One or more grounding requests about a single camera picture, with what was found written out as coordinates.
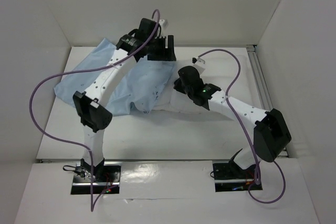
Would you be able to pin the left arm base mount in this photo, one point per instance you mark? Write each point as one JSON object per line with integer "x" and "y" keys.
{"x": 107, "y": 181}

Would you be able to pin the white pillow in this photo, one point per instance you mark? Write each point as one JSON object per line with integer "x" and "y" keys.
{"x": 172, "y": 101}

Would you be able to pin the light blue pillowcase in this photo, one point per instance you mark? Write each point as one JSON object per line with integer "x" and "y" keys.
{"x": 141, "y": 89}

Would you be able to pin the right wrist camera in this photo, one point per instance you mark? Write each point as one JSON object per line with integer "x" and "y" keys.
{"x": 199, "y": 64}

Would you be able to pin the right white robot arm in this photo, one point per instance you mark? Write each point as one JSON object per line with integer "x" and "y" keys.
{"x": 247, "y": 116}

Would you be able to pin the aluminium frame rail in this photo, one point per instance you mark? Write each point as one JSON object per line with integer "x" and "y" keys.
{"x": 260, "y": 77}

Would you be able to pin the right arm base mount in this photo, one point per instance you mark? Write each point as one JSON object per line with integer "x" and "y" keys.
{"x": 228, "y": 177}

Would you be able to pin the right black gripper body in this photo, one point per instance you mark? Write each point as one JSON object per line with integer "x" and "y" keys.
{"x": 184, "y": 85}

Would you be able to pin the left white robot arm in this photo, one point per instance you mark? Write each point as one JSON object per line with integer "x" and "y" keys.
{"x": 91, "y": 104}

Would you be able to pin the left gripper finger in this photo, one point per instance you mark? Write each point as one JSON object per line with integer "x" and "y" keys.
{"x": 169, "y": 53}
{"x": 156, "y": 49}

